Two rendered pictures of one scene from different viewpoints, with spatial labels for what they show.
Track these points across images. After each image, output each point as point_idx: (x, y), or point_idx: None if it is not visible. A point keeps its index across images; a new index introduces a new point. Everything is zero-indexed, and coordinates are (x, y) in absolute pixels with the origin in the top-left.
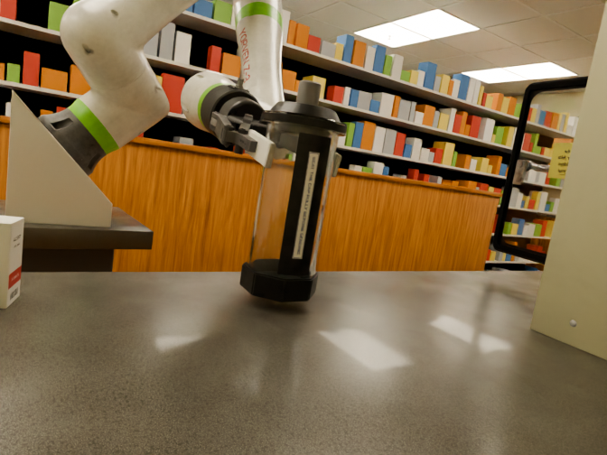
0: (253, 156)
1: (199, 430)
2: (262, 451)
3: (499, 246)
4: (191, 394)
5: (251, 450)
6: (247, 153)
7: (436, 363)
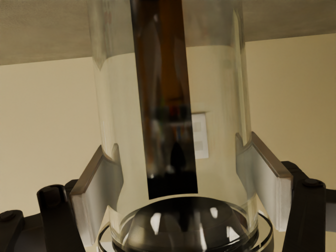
0: (85, 170)
1: (29, 12)
2: (60, 18)
3: None
4: (19, 0)
5: (55, 17)
6: (75, 185)
7: None
